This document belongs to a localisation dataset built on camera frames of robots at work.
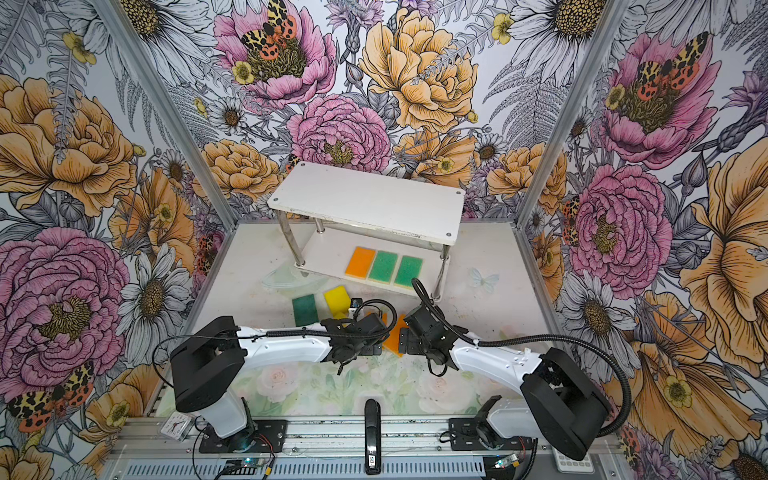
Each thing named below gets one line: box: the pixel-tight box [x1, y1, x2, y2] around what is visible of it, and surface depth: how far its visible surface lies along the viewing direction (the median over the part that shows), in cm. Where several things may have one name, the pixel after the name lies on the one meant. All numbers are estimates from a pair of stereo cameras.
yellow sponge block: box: [324, 285, 351, 320], surface depth 101 cm
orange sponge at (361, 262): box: [344, 246, 377, 280], surface depth 102 cm
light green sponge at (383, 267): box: [368, 250, 399, 285], surface depth 101 cm
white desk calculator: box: [552, 446, 595, 474], surface depth 71 cm
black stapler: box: [364, 398, 382, 475], surface depth 73 cm
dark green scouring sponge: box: [292, 294, 319, 327], surface depth 96 cm
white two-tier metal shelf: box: [267, 162, 466, 301], surface depth 87 cm
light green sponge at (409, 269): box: [394, 255, 423, 290], surface depth 99 cm
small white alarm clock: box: [160, 410, 195, 442], surface depth 76 cm
